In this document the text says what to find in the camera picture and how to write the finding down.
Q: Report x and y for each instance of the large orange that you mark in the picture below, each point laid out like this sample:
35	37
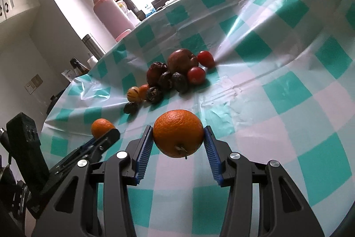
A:
178	133

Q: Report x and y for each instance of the striped yellow pepino melon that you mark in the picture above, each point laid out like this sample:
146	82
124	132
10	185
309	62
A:
133	95

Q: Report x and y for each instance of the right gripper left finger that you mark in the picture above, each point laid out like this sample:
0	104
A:
92	199

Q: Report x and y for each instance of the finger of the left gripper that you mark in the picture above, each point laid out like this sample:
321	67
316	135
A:
92	151

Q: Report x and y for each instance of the small mandarin orange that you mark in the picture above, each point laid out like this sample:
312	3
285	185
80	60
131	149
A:
100	127

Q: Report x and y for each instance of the pink thermos jug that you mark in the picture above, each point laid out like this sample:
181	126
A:
113	18

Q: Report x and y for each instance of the green checkered tablecloth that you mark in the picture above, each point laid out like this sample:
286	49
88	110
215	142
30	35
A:
282	88

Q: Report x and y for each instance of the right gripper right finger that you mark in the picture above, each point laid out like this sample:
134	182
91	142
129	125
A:
283	210

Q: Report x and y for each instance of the large red apple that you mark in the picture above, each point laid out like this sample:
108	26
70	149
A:
181	61

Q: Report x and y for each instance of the small orange tangerine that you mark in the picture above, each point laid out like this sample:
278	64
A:
142	91

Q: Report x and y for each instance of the dark red wrinkled fruit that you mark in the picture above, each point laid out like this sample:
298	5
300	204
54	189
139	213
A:
154	72

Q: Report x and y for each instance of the steel thermos flask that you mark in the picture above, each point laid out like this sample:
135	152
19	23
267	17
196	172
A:
93	46

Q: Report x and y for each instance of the red tomato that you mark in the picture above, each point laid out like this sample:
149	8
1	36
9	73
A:
206	59
196	76

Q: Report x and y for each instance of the dark passion fruit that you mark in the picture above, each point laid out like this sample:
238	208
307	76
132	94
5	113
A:
180	83

